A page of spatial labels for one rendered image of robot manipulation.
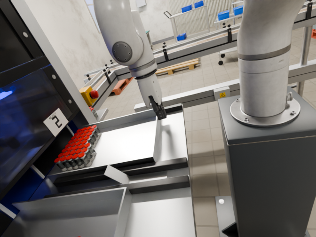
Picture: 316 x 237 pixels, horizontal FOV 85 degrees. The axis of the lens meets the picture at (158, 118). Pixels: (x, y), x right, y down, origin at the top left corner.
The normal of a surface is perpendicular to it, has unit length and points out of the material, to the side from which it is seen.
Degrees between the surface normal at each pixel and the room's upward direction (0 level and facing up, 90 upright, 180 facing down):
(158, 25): 90
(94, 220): 0
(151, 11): 90
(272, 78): 90
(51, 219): 0
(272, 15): 125
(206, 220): 0
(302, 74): 90
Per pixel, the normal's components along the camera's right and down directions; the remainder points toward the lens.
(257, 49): -0.55, 0.58
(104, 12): -0.30, 0.25
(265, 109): -0.26, 0.58
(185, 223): -0.30, -0.81
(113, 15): -0.05, 0.29
